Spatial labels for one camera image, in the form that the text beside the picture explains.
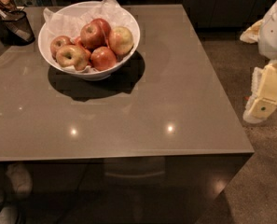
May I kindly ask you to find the red apple back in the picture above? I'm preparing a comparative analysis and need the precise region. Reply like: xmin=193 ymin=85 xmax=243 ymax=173
xmin=91 ymin=18 xmax=111 ymax=36

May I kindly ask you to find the red apple far left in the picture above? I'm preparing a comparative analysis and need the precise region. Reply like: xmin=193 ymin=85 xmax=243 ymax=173
xmin=50 ymin=35 xmax=72 ymax=58

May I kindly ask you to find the black mesh cup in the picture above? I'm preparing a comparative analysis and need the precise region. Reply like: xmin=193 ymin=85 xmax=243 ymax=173
xmin=0 ymin=10 xmax=35 ymax=46

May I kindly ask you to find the white ceramic bowl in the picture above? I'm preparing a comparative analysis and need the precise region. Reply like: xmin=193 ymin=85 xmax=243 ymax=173
xmin=37 ymin=0 xmax=141 ymax=81

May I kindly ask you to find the white shoe under table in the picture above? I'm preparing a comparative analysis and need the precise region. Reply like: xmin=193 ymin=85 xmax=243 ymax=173
xmin=6 ymin=162 xmax=33 ymax=199

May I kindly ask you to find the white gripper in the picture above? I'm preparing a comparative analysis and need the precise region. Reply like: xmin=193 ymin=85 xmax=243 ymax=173
xmin=240 ymin=0 xmax=277 ymax=124

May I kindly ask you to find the red apple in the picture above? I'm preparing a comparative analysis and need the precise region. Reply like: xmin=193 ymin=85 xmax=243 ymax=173
xmin=90 ymin=47 xmax=117 ymax=71
xmin=80 ymin=23 xmax=105 ymax=49
xmin=91 ymin=18 xmax=111 ymax=36
xmin=50 ymin=35 xmax=72 ymax=58

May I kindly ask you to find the white paper liner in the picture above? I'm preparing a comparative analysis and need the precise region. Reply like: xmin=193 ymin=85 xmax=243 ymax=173
xmin=43 ymin=0 xmax=137 ymax=74

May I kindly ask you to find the red apple top centre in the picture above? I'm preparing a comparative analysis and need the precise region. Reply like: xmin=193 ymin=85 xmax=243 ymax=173
xmin=80 ymin=23 xmax=105 ymax=49

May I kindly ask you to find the yellow-red apple front left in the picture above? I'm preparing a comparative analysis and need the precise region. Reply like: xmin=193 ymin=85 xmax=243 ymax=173
xmin=56 ymin=45 xmax=89 ymax=71

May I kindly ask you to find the red apple front centre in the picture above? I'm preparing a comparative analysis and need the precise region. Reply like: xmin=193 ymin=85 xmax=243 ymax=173
xmin=90 ymin=47 xmax=117 ymax=71

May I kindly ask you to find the grey shoe bottom left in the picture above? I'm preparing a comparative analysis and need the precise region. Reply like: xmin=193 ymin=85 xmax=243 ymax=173
xmin=0 ymin=188 xmax=21 ymax=224

